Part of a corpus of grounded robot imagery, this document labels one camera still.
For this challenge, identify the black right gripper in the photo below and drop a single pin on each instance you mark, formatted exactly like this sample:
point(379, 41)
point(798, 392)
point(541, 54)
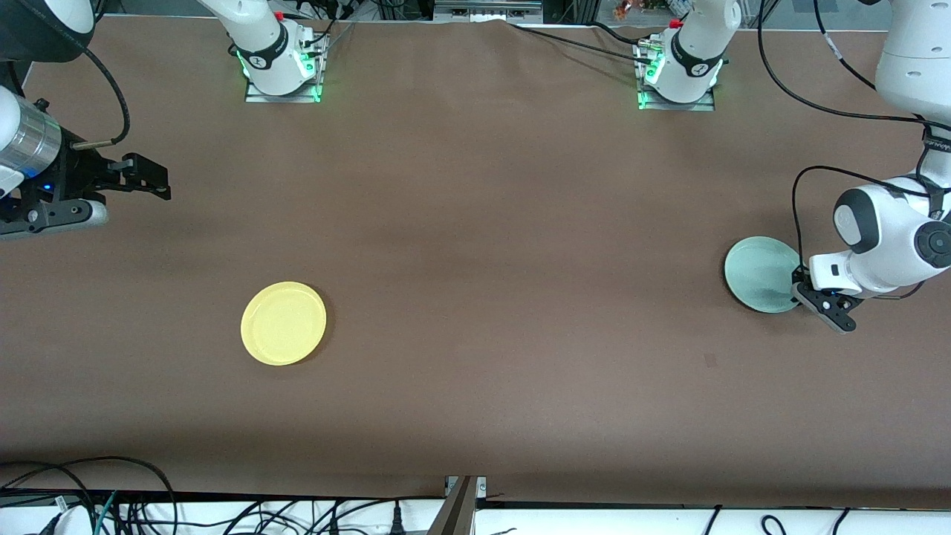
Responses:
point(77, 172)

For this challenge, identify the pale green round plate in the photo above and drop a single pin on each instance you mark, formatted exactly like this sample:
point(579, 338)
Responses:
point(761, 275)

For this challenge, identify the yellow round plate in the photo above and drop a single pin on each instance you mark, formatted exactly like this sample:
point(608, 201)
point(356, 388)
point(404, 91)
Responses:
point(283, 323)

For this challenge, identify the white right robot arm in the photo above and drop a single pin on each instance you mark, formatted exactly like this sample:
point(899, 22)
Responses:
point(260, 44)

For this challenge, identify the white lower board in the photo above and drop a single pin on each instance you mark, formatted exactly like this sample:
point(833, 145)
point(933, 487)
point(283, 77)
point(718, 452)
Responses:
point(594, 524)

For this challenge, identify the orange background object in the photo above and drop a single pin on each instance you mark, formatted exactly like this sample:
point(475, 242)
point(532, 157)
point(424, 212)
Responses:
point(628, 10)

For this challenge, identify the brown table cover sheet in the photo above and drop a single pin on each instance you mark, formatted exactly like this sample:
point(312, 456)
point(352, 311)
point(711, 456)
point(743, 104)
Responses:
point(475, 297)

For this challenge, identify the white plastic device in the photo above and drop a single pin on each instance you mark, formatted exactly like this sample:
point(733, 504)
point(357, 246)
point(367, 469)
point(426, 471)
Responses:
point(70, 521)

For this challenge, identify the black power plug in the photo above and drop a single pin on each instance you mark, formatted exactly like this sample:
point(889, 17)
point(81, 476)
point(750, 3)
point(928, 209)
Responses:
point(397, 520)

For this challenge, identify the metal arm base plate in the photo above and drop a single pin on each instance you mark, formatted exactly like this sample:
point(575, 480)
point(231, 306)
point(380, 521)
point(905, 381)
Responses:
point(702, 105)
point(256, 96)

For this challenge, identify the aluminium frame rail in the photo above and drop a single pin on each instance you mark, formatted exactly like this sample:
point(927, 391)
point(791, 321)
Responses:
point(487, 9)

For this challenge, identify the aluminium profile post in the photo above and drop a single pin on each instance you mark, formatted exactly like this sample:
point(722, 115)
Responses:
point(461, 513)

